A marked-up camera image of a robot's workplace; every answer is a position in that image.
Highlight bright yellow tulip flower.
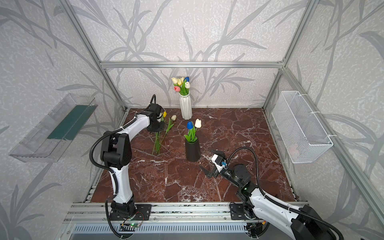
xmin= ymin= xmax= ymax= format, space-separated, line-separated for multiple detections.
xmin=152 ymin=111 xmax=167 ymax=155

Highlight black cylindrical vase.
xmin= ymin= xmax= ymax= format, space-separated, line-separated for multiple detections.
xmin=185 ymin=139 xmax=201 ymax=162

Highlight white ribbed ceramic vase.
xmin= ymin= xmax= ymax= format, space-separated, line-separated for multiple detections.
xmin=180 ymin=94 xmax=193 ymax=120

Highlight white tulip flower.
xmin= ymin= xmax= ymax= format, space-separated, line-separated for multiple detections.
xmin=185 ymin=82 xmax=191 ymax=95

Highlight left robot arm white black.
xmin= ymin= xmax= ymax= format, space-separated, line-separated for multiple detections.
xmin=89 ymin=95 xmax=165 ymax=218

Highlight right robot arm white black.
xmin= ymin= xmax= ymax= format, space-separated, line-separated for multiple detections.
xmin=203 ymin=147 xmax=344 ymax=240

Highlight small cream tulip flower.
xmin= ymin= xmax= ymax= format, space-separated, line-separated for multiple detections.
xmin=154 ymin=115 xmax=177 ymax=155

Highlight green circuit board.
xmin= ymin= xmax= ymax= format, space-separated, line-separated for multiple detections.
xmin=122 ymin=223 xmax=142 ymax=228

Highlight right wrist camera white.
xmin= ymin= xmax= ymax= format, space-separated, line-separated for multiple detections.
xmin=211 ymin=154 xmax=228 ymax=173

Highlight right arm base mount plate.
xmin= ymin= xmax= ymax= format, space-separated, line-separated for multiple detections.
xmin=229 ymin=202 xmax=256 ymax=220

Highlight aluminium frame front rail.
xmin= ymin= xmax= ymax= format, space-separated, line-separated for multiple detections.
xmin=63 ymin=202 xmax=233 ymax=224

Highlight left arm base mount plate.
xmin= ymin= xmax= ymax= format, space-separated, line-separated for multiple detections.
xmin=110 ymin=204 xmax=152 ymax=221

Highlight white wire mesh basket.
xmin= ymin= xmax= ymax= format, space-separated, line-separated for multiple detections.
xmin=272 ymin=91 xmax=334 ymax=164

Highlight aluminium frame back crossbar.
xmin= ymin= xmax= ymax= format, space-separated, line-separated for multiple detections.
xmin=100 ymin=61 xmax=283 ymax=69

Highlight clear plastic wall tray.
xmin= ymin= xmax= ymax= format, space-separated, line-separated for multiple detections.
xmin=9 ymin=94 xmax=98 ymax=163

